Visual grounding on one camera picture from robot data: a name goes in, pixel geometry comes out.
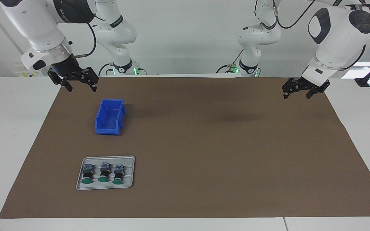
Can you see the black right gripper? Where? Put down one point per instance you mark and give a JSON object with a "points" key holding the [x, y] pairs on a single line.
{"points": [[64, 67]]}

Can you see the brown paper table mat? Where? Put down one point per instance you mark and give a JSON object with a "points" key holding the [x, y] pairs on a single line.
{"points": [[204, 176]]}

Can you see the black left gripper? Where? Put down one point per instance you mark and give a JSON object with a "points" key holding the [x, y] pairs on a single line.
{"points": [[308, 86]]}

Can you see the green push button switch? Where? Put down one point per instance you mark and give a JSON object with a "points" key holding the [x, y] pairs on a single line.
{"points": [[87, 175], [104, 173], [118, 175]]}

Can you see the white socket box yellow labels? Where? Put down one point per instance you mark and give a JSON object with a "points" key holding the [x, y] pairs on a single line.
{"points": [[19, 73]]}

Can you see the grey metal tray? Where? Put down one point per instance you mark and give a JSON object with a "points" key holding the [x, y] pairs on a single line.
{"points": [[128, 175]]}

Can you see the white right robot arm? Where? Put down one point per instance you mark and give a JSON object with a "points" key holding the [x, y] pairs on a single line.
{"points": [[37, 25]]}

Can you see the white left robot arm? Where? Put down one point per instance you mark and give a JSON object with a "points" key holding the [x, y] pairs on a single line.
{"points": [[336, 38]]}

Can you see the blue plastic storage bin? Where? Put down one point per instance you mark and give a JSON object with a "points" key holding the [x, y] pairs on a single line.
{"points": [[108, 130]]}

